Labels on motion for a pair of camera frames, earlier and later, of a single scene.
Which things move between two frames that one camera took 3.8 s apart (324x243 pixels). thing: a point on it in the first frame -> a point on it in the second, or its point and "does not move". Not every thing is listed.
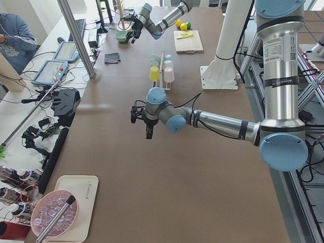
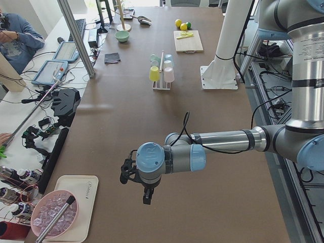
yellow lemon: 183,27 does not move
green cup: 155,59 does not move
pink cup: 169,74 does not move
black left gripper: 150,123 -> 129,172
